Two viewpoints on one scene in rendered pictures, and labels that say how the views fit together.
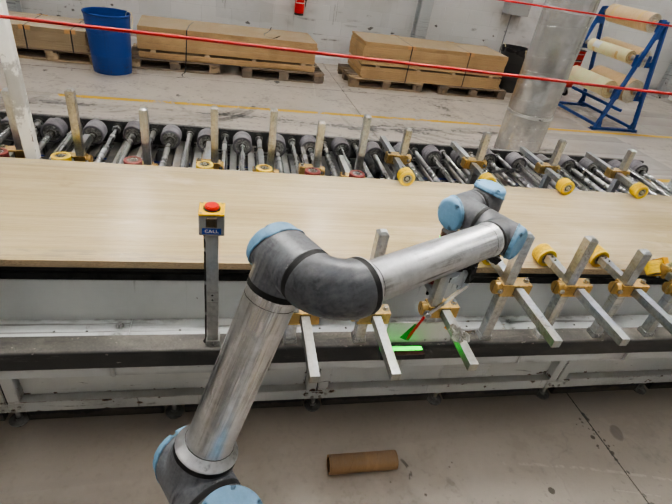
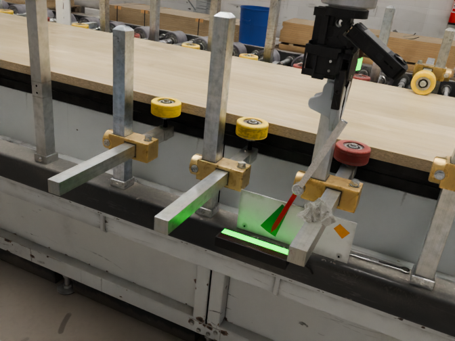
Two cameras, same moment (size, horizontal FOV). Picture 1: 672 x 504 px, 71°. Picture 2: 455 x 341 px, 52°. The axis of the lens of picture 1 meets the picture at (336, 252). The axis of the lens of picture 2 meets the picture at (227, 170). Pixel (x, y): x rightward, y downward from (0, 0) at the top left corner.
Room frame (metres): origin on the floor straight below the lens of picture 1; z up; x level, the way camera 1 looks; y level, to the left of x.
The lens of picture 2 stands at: (0.48, -0.76, 1.26)
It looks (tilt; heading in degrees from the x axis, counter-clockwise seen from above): 24 degrees down; 37
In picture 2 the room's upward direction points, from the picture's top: 6 degrees clockwise
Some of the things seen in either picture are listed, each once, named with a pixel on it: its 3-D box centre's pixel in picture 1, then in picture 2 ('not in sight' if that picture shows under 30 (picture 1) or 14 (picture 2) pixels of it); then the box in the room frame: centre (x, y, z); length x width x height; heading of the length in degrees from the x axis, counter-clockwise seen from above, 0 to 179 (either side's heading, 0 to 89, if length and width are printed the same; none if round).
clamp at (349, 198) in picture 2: (437, 307); (327, 189); (1.31, -0.39, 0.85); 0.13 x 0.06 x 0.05; 105
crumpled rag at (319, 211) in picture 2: (460, 331); (319, 208); (1.18, -0.45, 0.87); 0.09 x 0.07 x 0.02; 15
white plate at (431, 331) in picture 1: (420, 332); (292, 225); (1.27, -0.35, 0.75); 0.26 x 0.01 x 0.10; 105
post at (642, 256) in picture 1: (614, 300); not in sight; (1.50, -1.10, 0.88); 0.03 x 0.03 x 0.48; 15
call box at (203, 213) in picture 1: (212, 219); not in sight; (1.11, 0.36, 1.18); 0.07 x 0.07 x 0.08; 15
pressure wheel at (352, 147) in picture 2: not in sight; (349, 166); (1.45, -0.38, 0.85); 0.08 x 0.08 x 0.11
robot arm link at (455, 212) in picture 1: (464, 211); not in sight; (1.14, -0.32, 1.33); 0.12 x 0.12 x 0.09; 45
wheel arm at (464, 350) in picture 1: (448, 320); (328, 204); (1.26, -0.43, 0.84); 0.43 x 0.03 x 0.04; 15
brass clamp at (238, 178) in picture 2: (369, 314); (219, 170); (1.25, -0.15, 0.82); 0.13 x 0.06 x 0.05; 105
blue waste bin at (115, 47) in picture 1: (110, 40); (257, 32); (6.08, 3.26, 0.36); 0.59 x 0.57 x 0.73; 18
